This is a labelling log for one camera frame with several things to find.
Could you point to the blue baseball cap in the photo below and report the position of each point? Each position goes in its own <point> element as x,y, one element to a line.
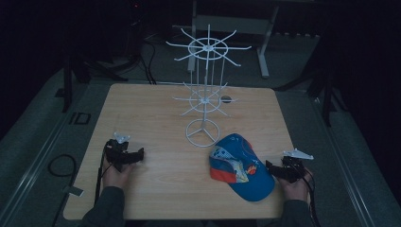
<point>239,166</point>

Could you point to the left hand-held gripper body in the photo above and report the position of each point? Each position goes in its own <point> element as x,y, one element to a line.
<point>118,149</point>

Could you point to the black metal stand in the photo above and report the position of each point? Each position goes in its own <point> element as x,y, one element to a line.
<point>326,91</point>

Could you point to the grey metal desk frame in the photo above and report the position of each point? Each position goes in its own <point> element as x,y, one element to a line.
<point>235,31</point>

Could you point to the black tripod stand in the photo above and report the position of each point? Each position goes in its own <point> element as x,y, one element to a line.
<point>104,63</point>

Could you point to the person's left hand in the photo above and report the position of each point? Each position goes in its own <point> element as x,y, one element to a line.
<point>116,177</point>

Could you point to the person's right hand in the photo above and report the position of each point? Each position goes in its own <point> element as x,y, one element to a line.
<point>295,188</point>

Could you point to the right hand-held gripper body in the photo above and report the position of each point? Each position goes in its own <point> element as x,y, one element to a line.
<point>293,166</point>

